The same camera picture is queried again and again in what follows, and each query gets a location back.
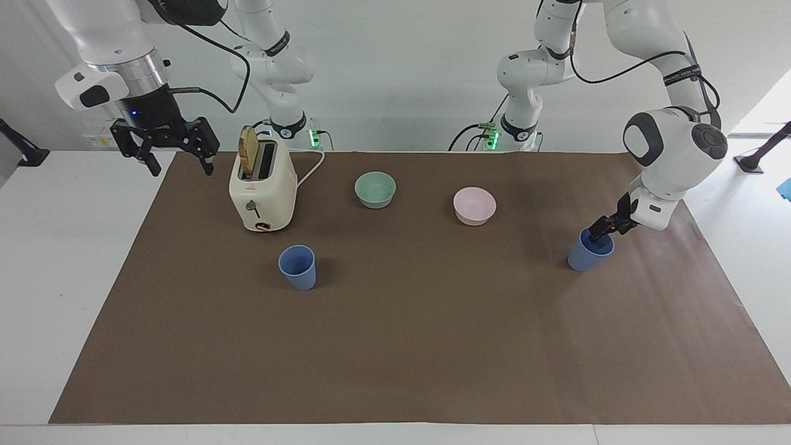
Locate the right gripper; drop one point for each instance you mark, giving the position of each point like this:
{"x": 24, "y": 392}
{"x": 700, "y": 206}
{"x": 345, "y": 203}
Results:
{"x": 151, "y": 114}

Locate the blue cup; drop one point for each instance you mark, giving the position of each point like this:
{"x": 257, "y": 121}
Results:
{"x": 584, "y": 256}
{"x": 298, "y": 269}

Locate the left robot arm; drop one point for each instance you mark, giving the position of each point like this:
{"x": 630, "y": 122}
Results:
{"x": 676, "y": 154}

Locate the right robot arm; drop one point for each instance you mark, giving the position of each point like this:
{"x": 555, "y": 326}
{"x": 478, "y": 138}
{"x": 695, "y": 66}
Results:
{"x": 117, "y": 37}

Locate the toast slice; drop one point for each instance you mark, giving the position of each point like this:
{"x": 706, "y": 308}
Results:
{"x": 248, "y": 151}

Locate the cream white toaster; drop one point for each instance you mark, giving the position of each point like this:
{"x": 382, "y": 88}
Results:
{"x": 266, "y": 198}

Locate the black stand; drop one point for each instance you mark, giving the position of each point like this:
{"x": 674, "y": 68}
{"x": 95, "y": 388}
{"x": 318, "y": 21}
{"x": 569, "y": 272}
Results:
{"x": 25, "y": 154}
{"x": 757, "y": 157}

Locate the green bowl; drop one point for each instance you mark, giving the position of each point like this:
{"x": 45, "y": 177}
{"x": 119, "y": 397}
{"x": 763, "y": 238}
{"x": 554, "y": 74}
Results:
{"x": 375, "y": 190}

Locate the pink bowl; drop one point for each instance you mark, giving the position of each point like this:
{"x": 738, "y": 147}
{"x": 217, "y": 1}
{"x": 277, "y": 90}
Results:
{"x": 474, "y": 207}

